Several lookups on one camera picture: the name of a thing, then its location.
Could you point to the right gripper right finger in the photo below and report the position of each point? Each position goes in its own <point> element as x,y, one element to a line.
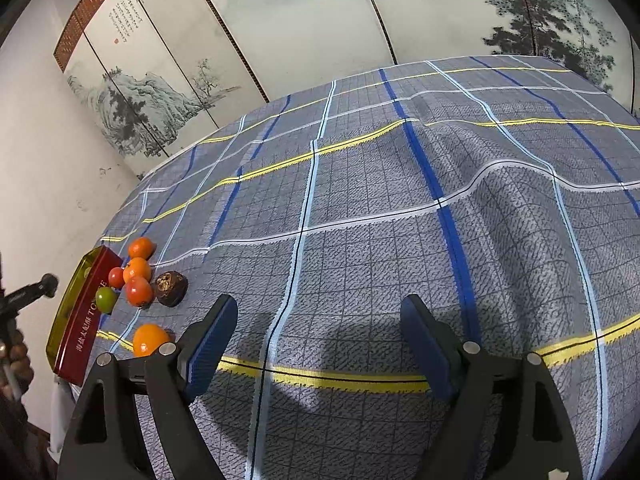
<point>534,438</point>

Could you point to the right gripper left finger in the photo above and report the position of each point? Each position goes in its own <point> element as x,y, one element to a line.
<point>105,440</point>

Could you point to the orange tangerine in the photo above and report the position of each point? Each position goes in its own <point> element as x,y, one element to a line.
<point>148,338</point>

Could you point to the large red tomato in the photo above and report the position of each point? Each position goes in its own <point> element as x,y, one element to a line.
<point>139,292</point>

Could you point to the left hand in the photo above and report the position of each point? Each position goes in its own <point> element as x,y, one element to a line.
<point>16,371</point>

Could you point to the red gold metal tin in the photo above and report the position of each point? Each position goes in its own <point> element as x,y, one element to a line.
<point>76,322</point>

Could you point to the green tomato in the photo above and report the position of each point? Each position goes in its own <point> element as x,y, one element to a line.
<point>105,299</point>

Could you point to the small red tomato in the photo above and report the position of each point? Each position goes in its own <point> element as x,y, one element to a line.
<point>115,278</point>

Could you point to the orange persimmon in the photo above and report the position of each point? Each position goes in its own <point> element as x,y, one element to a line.
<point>137,268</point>

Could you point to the orange fruit far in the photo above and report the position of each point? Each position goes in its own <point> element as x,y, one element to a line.
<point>141,247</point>

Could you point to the dark brown passion fruit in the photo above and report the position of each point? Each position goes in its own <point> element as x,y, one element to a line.
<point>170,288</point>

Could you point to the blue plaid tablecloth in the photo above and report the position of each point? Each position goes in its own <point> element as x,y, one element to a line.
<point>503,190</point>

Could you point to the painted folding screen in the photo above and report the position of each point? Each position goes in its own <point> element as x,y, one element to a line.
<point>157,75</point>

